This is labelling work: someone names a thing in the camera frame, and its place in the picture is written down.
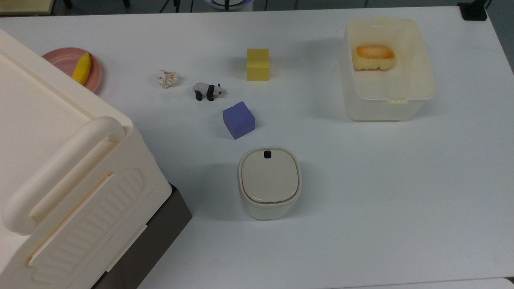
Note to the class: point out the beige push-lid trash can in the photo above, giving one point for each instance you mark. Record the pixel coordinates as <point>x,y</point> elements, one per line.
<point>269,180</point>

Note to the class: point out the purple foam cube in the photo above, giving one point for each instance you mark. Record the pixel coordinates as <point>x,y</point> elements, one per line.
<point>238,120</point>

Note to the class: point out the small panda figurine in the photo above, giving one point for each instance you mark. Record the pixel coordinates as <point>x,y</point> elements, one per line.
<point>205,90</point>

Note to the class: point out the yellow foam cube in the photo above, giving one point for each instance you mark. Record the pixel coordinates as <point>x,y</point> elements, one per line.
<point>257,64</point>

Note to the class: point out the crumpled white paper ball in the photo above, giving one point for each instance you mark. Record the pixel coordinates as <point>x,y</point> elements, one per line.
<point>167,79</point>

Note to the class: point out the toy bread loaf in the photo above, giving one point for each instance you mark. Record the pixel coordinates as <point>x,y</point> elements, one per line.
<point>373,57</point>

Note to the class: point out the translucent white plastic bin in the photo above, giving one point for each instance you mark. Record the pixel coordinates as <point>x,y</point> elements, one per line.
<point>401,90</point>

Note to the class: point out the yellow toy banana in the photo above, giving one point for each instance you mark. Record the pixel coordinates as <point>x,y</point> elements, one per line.
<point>82,69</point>

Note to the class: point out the cream plastic storage cabinet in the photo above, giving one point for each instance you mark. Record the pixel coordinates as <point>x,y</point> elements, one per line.
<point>60,128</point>

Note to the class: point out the pink plate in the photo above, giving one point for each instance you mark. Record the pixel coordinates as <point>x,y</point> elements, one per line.
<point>62,60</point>

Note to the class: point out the light wooden table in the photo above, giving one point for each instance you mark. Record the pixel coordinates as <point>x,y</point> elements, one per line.
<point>24,6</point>

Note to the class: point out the black table clamp mount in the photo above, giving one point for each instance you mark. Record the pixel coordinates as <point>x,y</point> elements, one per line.
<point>473,11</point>

